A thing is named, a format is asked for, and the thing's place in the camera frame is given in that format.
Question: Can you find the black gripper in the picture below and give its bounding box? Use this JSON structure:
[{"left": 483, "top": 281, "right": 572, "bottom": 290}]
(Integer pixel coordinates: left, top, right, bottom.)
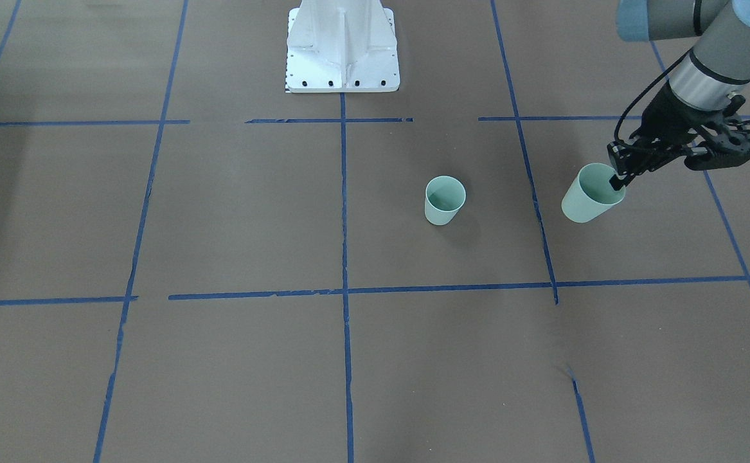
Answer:
[{"left": 607, "top": 83, "right": 710, "bottom": 191}]

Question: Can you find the green plastic cup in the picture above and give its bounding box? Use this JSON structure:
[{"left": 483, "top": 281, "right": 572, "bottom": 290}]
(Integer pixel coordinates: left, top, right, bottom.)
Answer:
[
  {"left": 562, "top": 162, "right": 627, "bottom": 223},
  {"left": 424, "top": 176, "right": 467, "bottom": 226}
]

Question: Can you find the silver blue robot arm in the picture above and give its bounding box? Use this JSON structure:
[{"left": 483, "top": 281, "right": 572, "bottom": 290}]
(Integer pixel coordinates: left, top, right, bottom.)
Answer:
[{"left": 607, "top": 1, "right": 750, "bottom": 191}]

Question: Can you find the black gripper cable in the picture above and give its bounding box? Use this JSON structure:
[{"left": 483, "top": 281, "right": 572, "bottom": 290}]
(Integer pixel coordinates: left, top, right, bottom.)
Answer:
[{"left": 614, "top": 48, "right": 693, "bottom": 145}]

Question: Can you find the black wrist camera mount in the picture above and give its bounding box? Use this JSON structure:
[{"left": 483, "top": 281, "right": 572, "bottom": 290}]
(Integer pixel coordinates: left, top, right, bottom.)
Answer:
[{"left": 684, "top": 93, "right": 750, "bottom": 171}]

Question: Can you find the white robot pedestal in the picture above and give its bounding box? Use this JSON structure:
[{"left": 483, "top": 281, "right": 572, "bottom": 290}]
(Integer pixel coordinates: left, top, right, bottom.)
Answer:
[{"left": 285, "top": 1, "right": 401, "bottom": 93}]

